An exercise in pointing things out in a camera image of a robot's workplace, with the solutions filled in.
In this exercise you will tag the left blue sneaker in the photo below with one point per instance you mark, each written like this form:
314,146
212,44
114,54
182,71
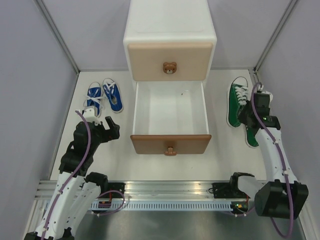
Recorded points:
94,98

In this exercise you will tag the right blue sneaker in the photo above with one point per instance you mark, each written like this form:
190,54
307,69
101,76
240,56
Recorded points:
113,94

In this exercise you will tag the right aluminium frame post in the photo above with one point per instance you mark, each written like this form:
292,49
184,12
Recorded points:
275,34

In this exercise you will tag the brown drawer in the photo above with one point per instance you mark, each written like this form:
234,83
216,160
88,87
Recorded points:
170,114

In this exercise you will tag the white cabinet frame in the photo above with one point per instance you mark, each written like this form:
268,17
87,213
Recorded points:
169,21

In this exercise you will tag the beige upper drawer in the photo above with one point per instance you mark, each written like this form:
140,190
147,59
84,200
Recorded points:
192,58

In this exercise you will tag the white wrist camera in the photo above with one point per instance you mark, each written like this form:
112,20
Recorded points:
260,89
90,114

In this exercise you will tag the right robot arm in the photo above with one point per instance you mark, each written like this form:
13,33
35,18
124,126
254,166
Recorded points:
282,196

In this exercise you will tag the aluminium mounting rail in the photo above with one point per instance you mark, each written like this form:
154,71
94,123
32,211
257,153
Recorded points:
173,190

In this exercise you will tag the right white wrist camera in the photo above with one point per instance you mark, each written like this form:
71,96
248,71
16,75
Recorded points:
260,89

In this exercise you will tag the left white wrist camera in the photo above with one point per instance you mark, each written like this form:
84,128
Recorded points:
90,114

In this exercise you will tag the left aluminium frame post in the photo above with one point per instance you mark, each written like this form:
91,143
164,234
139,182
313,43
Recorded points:
56,33

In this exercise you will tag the bear knob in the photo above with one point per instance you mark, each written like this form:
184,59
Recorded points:
169,67
170,152

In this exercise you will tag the white slotted cable duct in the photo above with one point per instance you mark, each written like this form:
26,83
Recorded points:
136,205

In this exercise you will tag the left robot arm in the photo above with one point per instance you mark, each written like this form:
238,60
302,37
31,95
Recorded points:
76,189

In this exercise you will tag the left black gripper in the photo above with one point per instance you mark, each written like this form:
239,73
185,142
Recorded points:
110,134

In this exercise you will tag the blue sneaker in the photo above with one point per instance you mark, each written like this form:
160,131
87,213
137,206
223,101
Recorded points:
94,98
113,94

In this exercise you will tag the green sneaker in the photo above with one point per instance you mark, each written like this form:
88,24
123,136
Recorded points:
250,137
237,96

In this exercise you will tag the aluminium frame post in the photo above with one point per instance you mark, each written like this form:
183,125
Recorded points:
275,34
56,33

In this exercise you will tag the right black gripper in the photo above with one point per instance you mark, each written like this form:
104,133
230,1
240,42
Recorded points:
241,114

